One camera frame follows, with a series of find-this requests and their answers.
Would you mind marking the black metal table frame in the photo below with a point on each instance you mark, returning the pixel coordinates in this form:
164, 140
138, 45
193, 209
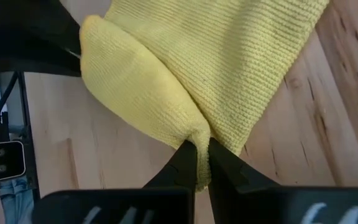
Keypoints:
30, 140

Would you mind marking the yellow microfiber towel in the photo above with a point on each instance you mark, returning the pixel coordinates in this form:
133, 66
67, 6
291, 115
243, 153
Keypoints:
204, 62

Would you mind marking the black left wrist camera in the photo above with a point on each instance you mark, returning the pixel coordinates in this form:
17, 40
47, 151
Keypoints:
2, 161

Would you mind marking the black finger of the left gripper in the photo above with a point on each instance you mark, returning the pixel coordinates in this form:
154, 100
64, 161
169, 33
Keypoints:
26, 56
36, 18

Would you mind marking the person's leg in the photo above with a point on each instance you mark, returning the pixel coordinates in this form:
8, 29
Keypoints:
17, 202

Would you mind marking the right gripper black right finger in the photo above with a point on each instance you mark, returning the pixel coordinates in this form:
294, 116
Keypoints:
228, 174

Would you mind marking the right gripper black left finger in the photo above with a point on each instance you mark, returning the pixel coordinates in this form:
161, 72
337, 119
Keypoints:
182, 168

